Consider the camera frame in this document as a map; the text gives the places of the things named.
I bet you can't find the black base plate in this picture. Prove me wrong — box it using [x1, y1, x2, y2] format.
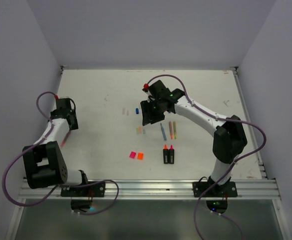
[60, 181, 106, 198]
[192, 181, 238, 198]

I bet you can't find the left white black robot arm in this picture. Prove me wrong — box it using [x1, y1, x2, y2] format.
[23, 97, 90, 197]

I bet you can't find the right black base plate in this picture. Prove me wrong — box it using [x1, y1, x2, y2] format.
[192, 181, 238, 198]

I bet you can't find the bright orange marker cap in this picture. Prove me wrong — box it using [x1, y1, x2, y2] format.
[137, 152, 144, 160]

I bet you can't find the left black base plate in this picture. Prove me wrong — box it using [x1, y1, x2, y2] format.
[60, 181, 106, 198]

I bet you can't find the yellow highlighter pen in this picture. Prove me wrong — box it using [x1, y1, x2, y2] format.
[173, 121, 177, 139]

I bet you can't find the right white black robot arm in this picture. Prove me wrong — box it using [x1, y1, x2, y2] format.
[140, 80, 248, 196]

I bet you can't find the orange highlighter pen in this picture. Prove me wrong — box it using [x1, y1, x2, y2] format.
[169, 121, 174, 139]

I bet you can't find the purple cable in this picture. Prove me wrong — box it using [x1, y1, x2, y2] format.
[142, 74, 268, 240]
[2, 91, 120, 216]

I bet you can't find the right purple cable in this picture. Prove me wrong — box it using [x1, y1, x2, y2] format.
[142, 74, 268, 240]

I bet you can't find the aluminium front rail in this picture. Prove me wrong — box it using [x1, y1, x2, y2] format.
[18, 179, 281, 200]

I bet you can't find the light blue highlighter pen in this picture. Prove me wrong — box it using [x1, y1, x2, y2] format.
[160, 123, 167, 141]

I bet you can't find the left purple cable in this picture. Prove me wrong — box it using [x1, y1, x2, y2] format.
[2, 91, 120, 216]

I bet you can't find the pink marker cap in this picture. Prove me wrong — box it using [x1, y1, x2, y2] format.
[129, 151, 136, 159]

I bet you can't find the black pink marker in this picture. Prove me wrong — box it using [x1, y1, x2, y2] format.
[169, 145, 175, 165]

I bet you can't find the black orange marker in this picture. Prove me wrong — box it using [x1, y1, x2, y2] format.
[163, 145, 169, 164]

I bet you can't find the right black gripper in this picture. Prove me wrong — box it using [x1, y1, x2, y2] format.
[141, 98, 165, 125]

